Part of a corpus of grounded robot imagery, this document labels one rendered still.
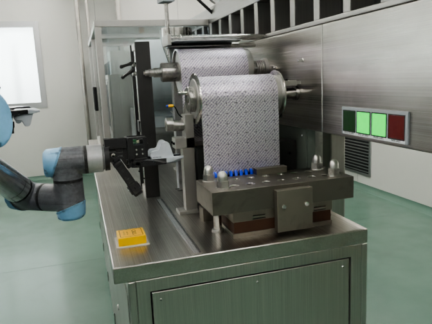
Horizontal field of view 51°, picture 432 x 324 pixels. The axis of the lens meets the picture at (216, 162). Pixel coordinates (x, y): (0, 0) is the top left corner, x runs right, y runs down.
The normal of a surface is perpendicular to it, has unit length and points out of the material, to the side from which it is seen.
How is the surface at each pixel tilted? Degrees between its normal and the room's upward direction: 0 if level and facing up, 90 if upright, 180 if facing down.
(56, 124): 90
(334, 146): 90
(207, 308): 90
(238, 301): 90
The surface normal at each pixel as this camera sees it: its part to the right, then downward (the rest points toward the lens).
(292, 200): 0.29, 0.16
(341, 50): -0.96, 0.10
